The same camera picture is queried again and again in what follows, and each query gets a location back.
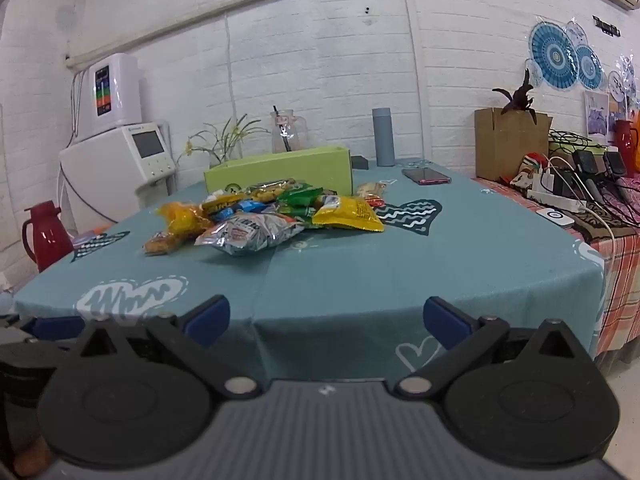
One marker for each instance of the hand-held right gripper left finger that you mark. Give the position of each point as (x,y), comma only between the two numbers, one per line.
(207,320)

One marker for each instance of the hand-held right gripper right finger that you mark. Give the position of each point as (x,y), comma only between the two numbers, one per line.
(445,322)

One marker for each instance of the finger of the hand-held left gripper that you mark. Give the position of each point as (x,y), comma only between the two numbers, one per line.
(50,328)

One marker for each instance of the pile of snack packets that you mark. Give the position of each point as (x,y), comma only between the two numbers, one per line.
(240,230)

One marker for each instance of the yellow chip bag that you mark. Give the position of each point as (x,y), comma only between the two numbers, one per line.
(350,214)

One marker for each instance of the green cardboard box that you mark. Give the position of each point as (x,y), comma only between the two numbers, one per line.
(310,167)

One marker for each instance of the red thermos jug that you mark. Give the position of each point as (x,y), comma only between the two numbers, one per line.
(47,237)

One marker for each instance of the teal heart-print tablecloth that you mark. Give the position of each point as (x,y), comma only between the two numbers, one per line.
(350,275)

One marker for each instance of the smartphone with red case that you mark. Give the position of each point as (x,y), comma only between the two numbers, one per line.
(426,175)

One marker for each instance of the white round charging pad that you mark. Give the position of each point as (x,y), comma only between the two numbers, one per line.
(555,218)

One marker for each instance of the white dispenser with screen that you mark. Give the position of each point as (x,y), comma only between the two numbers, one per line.
(100,175)

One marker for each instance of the white power strip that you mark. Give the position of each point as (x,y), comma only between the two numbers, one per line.
(555,199)

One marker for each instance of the colourful printed cup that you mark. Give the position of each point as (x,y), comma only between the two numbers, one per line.
(527,170)

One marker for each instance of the plaid tablecloth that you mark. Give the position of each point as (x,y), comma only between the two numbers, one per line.
(620,285)

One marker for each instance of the plant in glass vase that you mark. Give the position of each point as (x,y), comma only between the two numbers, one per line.
(227,140)

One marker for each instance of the small black box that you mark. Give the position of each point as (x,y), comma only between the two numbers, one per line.
(359,162)

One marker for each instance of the brown cardboard box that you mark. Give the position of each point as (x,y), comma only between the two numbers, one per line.
(505,147)

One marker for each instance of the grey-blue bottle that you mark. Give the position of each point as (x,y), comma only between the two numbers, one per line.
(384,137)

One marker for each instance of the black stirring stick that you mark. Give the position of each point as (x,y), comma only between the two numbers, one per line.
(281,127)

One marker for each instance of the glass pitcher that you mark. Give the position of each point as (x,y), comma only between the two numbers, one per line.
(295,132)

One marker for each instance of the black charger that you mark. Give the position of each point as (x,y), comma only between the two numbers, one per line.
(584,162)
(614,162)

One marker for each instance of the dark purple artificial plant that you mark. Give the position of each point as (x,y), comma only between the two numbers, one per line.
(520,97)

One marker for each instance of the white water purifier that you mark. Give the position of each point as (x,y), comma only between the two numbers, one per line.
(112,95)

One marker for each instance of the large blue paper fan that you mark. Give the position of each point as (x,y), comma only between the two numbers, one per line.
(554,55)

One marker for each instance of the medium blue paper fan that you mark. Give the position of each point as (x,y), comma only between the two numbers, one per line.
(589,67)

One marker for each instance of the wall picture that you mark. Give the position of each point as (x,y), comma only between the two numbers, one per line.
(596,112)

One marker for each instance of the black wall sign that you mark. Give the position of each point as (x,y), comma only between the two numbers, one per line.
(606,26)

